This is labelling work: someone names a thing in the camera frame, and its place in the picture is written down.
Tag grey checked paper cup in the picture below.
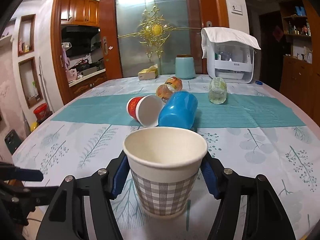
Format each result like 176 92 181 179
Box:
123 127 208 219

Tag blue plastic cup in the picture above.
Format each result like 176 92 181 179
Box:
158 91 198 129

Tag red paper cup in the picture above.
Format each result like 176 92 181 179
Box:
126 95 164 127

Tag red bucket on floor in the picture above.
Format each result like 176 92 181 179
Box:
33 103 50 120

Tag leaf print tablecloth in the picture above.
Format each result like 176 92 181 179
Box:
12 75 319 239

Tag green clear glass jar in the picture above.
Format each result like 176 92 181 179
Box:
208 77 227 105

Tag wooden shelf cabinet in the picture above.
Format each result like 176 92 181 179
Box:
280 0 319 124

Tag white countertop appliance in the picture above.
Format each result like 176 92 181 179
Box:
204 41 255 83

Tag orange patterned glass jar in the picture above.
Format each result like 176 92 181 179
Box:
156 76 183 103

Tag teal ceramic canister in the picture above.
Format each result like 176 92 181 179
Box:
175 54 196 80

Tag yellow tissue box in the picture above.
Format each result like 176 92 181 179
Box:
138 64 158 80

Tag wooden kitchen cabinets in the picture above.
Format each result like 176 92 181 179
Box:
60 0 99 27

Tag white cloth on appliance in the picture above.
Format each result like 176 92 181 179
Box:
201 27 261 59

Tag frosted glass door gold ornament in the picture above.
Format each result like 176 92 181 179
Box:
115 0 202 77

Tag white wall switch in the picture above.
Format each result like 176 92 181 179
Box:
231 4 243 15

